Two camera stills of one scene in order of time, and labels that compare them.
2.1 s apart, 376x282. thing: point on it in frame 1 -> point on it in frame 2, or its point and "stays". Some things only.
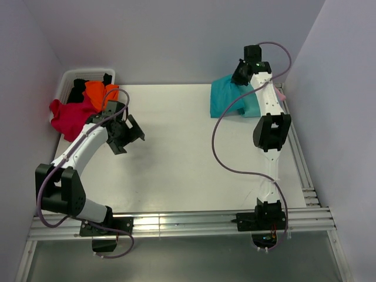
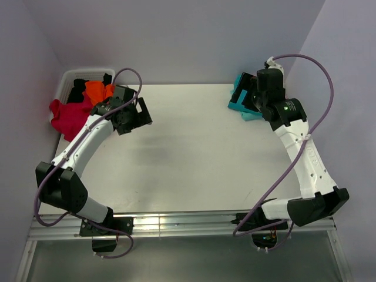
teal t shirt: x=225 y=97 -> x=247 y=114
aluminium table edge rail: x=197 y=224 stays
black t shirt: x=76 y=96 stays
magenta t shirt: x=69 y=118 stays
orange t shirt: x=97 y=90 stays
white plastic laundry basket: x=86 y=74 stays
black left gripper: x=133 y=133 -> x=141 y=118
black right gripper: x=235 y=78 -> x=248 y=82
